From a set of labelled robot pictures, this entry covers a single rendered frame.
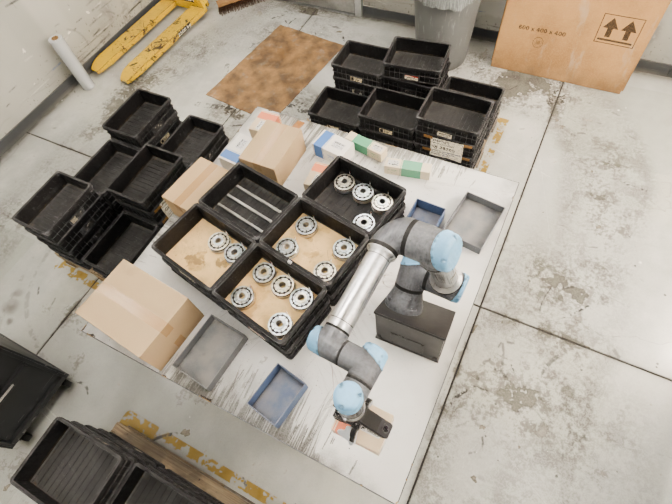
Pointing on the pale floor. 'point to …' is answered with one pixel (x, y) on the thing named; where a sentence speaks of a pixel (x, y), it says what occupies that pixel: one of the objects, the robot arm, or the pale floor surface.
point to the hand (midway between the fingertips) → (362, 423)
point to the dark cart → (24, 390)
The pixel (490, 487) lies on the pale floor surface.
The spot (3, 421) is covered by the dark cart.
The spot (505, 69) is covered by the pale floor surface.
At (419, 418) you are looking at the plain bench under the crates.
